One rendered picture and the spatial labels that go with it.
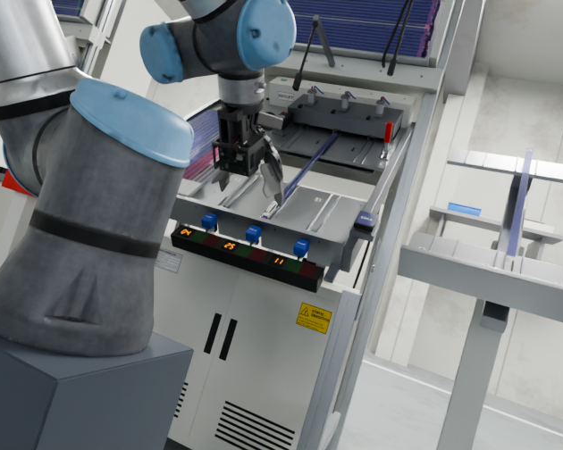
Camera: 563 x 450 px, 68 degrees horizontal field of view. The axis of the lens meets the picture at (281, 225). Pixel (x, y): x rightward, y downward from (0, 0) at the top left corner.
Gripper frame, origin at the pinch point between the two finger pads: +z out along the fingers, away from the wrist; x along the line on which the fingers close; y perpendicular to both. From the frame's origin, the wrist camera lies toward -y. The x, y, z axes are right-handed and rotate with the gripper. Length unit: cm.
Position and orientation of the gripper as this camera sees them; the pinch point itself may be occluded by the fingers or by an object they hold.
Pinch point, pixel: (252, 195)
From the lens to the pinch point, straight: 83.4
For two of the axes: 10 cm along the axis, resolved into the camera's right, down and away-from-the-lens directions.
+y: -4.1, 5.4, -7.3
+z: -0.1, 8.0, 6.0
